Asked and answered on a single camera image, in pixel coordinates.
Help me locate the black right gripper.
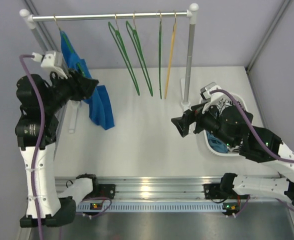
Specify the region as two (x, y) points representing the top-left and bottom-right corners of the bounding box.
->
(171, 98), (237, 149)

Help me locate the green hanger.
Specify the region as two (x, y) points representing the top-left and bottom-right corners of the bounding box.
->
(158, 10), (163, 100)
(108, 13), (140, 96)
(125, 12), (154, 97)
(53, 15), (88, 77)

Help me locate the blue tank top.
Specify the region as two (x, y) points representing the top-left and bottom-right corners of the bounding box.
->
(59, 30), (115, 131)

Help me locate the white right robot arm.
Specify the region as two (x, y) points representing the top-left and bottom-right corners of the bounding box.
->
(171, 104), (294, 206)

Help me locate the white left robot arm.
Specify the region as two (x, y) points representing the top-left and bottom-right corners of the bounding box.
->
(15, 69), (100, 228)

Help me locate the yellow hanger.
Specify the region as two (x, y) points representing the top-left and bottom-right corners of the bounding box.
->
(164, 12), (177, 100)

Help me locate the light blue garment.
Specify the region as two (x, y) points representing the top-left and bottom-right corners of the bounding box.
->
(206, 131), (228, 154)

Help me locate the striped black white garment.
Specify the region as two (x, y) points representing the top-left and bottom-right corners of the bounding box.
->
(216, 98), (234, 114)

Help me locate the white laundry basket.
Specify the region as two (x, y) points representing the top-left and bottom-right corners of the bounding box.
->
(202, 95), (243, 157)

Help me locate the metal clothes rack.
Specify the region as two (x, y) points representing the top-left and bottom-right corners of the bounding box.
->
(19, 2), (200, 133)

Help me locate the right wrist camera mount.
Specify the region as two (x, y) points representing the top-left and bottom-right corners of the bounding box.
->
(199, 82), (223, 114)

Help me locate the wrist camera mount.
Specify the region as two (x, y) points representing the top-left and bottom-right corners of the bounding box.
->
(32, 50), (67, 79)
(199, 82), (223, 114)

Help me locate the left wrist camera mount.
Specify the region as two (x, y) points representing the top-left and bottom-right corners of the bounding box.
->
(32, 50), (67, 79)

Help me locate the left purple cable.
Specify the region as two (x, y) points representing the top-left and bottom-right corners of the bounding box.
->
(19, 53), (113, 240)

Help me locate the purple cable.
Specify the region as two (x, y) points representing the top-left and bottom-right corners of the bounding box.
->
(209, 89), (294, 221)
(19, 53), (113, 240)

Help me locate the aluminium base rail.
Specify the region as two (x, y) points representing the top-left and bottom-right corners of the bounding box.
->
(54, 174), (294, 201)

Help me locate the perforated cable duct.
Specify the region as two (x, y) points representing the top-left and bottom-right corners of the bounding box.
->
(76, 201), (227, 213)

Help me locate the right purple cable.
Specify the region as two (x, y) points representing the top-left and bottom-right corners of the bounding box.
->
(209, 89), (294, 221)

